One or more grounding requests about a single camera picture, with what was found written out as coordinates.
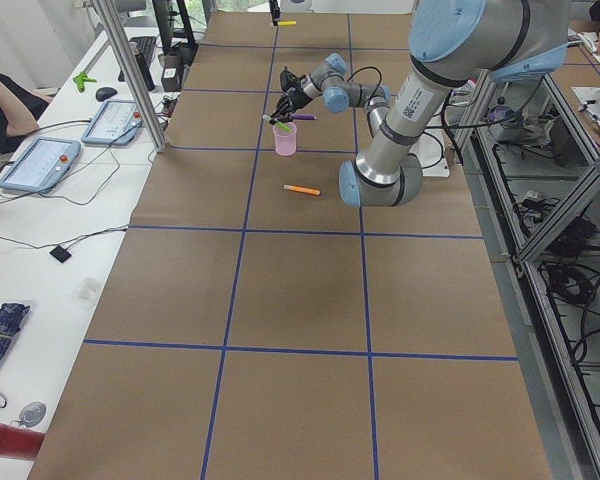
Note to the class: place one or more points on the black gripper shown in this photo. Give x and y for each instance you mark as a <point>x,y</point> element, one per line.
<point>293,97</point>

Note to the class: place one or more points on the green highlighter pen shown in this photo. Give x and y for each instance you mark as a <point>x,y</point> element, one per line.
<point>272,121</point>

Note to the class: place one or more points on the purple marker pen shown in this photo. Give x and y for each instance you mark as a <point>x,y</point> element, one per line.
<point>304,117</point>

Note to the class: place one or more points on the orange highlighter pen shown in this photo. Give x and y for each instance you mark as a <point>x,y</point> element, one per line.
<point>302,190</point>

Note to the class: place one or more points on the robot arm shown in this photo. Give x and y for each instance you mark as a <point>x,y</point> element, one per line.
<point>448,42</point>

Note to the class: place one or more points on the pink mesh pen holder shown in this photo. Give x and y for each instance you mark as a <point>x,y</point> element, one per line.
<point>285,138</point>

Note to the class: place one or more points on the dark cardboard box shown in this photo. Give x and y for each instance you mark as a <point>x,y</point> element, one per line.
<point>175,68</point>

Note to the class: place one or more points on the black keyboard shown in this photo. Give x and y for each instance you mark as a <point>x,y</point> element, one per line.
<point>145,45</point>

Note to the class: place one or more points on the far grey teach pendant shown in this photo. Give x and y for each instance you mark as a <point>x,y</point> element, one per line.
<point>116,123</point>

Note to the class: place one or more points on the grey teach pendant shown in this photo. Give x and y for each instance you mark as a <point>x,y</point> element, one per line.
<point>116,123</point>
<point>41,166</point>

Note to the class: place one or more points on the black computer mouse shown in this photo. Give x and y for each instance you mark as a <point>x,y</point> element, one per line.
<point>105,93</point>

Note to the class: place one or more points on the green plastic clamp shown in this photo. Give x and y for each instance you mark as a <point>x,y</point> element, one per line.
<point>81,80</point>

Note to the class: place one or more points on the near grey teach pendant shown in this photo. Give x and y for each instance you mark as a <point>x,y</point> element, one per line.
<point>41,166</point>

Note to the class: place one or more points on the person in black shirt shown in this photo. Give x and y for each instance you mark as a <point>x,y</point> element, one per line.
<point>20,110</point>

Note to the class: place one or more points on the small black box device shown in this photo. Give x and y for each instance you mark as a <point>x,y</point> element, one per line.
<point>60,253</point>

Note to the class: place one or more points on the clear plastic wrapper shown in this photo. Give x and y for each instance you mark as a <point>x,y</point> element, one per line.
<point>87,293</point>

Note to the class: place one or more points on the round silver metal disc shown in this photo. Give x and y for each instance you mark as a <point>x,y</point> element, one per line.
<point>32,414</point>

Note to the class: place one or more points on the red cylinder bottle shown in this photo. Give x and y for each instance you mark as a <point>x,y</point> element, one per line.
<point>19,443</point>

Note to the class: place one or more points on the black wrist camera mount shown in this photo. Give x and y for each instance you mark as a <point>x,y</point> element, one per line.
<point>290,82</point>

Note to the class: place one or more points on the aluminium frame post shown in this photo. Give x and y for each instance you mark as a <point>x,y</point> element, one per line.
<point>123,53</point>

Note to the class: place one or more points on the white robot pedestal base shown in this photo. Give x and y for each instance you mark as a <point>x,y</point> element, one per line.
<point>431,152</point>

